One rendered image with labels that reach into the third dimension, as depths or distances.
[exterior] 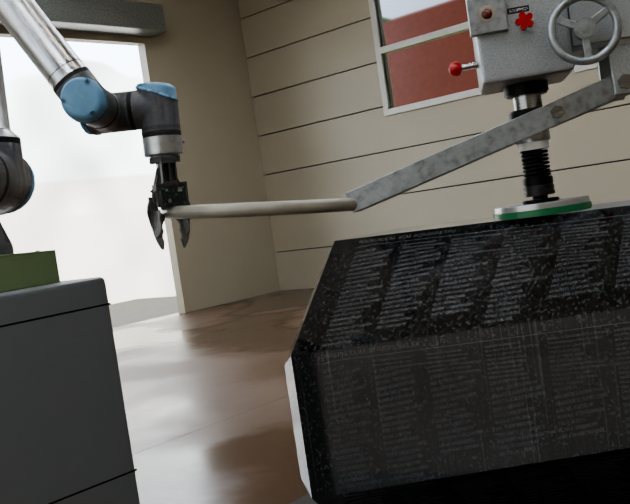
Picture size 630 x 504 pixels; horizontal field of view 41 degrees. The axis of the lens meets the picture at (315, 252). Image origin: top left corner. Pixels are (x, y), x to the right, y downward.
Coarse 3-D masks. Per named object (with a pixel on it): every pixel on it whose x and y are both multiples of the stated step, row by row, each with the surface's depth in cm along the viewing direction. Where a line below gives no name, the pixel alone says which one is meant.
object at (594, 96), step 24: (576, 96) 187; (600, 96) 186; (624, 96) 196; (528, 120) 189; (552, 120) 188; (456, 144) 192; (480, 144) 191; (504, 144) 190; (408, 168) 194; (432, 168) 193; (456, 168) 200; (360, 192) 197; (384, 192) 196
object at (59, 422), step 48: (48, 288) 172; (96, 288) 181; (0, 336) 164; (48, 336) 171; (96, 336) 180; (0, 384) 163; (48, 384) 171; (96, 384) 179; (0, 432) 162; (48, 432) 170; (96, 432) 178; (0, 480) 161; (48, 480) 169; (96, 480) 177
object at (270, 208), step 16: (176, 208) 192; (192, 208) 188; (208, 208) 185; (224, 208) 184; (240, 208) 183; (256, 208) 183; (272, 208) 183; (288, 208) 184; (304, 208) 185; (320, 208) 187; (336, 208) 190; (352, 208) 195
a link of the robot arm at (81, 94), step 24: (0, 0) 180; (24, 0) 181; (24, 24) 179; (48, 24) 181; (24, 48) 181; (48, 48) 179; (48, 72) 180; (72, 72) 179; (72, 96) 178; (96, 96) 178; (96, 120) 181
